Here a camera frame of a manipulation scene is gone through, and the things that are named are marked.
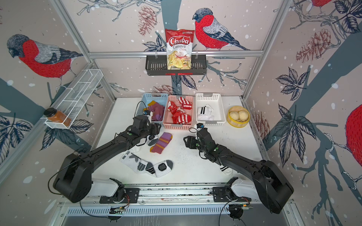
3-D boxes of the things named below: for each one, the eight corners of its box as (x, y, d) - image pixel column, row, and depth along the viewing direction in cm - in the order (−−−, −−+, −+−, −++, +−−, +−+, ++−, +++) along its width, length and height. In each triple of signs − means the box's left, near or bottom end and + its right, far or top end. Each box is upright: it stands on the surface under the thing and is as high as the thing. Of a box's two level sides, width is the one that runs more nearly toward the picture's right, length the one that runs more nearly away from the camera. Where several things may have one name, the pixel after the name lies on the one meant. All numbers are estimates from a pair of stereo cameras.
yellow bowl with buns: (228, 127, 103) (230, 122, 98) (224, 111, 113) (226, 106, 108) (249, 127, 103) (253, 122, 98) (244, 111, 113) (246, 106, 108)
